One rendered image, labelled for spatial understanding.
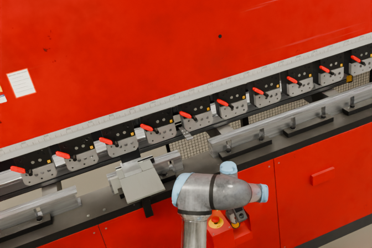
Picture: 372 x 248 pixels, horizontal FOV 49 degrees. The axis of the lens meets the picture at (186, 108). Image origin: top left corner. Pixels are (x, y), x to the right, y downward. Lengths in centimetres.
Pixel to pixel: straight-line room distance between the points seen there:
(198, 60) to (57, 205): 98
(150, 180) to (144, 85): 45
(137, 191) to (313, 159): 104
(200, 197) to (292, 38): 109
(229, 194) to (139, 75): 78
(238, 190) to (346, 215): 161
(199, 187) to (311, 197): 134
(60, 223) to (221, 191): 102
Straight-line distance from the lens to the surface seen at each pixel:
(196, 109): 202
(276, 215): 251
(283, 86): 228
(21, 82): 181
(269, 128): 229
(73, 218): 210
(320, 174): 248
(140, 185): 194
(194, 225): 137
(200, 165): 219
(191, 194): 134
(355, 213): 292
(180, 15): 184
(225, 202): 133
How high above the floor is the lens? 217
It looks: 28 degrees down
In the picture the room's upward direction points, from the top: 11 degrees counter-clockwise
